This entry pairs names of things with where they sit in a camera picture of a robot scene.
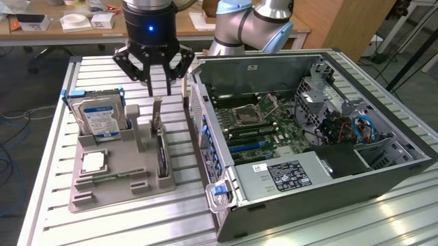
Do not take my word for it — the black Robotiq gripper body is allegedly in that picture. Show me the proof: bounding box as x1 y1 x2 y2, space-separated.
121 5 184 68

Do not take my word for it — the black Nvidia graphics card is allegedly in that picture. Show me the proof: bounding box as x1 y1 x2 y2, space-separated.
149 96 170 178

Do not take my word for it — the plain white box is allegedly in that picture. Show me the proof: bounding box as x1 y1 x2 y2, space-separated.
90 13 116 29

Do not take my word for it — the white paper envelope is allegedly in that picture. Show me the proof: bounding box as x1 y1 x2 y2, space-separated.
189 11 217 31

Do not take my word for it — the white box with round insert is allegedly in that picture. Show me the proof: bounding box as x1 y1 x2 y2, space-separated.
60 14 92 33

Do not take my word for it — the wooden desk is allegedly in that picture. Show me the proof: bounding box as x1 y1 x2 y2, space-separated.
0 0 312 47

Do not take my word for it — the CPU socket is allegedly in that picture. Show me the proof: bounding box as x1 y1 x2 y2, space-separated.
232 105 264 124

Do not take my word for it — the metal socket cover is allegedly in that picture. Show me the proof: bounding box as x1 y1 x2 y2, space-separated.
256 93 280 113

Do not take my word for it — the white box with black lid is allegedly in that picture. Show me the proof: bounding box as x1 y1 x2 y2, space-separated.
16 14 50 31

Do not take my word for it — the blue expansion slot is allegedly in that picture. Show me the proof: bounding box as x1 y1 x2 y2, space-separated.
228 142 265 152

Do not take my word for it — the silver CPU chip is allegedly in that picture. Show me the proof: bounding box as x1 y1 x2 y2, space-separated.
81 153 105 172

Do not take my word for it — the metal disk bay cage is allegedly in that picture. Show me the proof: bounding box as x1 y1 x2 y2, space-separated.
293 63 345 124

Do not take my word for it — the grey plastic parts rack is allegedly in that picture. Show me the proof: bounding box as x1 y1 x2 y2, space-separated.
68 104 177 213

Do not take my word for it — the wooden cabinet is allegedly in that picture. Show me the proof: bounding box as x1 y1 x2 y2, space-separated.
293 0 397 62

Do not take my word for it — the grey power supply unit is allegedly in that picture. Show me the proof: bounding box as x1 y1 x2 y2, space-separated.
233 151 335 202

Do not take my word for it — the black stand pole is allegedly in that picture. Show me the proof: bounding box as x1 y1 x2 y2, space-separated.
385 25 438 91

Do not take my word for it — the small metal disk bay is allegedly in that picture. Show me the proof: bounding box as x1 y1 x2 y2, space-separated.
353 137 404 170

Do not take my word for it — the black open PC case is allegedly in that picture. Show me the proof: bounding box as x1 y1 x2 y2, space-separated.
182 48 438 243

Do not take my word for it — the hard disk with blue bracket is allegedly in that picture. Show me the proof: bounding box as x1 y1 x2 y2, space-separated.
61 87 132 141

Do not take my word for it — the blue floor cable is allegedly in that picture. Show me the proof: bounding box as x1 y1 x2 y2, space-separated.
0 112 28 218

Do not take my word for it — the red twisted wire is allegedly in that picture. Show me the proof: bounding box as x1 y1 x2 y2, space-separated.
336 121 352 144

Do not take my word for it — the blue data wire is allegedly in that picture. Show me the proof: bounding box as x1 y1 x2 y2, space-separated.
351 115 377 142

